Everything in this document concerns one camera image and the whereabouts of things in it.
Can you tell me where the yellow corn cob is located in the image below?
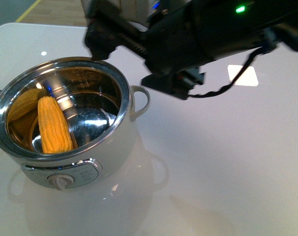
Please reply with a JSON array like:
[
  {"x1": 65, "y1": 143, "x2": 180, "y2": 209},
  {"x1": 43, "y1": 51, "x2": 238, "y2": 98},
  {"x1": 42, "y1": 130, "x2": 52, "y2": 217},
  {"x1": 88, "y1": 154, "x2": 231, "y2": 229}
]
[{"x1": 37, "y1": 96, "x2": 73, "y2": 154}]

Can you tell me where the white electric cooking pot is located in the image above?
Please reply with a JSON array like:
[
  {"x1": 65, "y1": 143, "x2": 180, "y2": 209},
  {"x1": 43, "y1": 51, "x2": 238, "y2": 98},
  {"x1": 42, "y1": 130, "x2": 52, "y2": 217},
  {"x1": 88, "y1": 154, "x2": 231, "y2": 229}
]
[{"x1": 0, "y1": 57, "x2": 150, "y2": 190}]

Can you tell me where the beige chair left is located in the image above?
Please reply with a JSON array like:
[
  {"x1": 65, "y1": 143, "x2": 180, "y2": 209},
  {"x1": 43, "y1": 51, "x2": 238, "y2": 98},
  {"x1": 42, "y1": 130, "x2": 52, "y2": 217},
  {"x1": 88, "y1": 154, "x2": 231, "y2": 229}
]
[{"x1": 81, "y1": 0, "x2": 154, "y2": 29}]

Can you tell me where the black cable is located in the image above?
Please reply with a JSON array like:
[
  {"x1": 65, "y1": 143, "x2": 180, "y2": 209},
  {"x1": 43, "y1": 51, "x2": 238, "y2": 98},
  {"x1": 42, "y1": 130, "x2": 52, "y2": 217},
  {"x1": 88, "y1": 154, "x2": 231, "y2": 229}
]
[{"x1": 188, "y1": 27, "x2": 298, "y2": 99}]

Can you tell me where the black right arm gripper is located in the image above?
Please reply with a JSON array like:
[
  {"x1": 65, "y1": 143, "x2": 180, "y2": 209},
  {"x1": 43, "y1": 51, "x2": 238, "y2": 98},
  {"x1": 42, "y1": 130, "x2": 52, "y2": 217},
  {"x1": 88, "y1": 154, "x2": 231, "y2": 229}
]
[{"x1": 84, "y1": 4, "x2": 213, "y2": 100}]

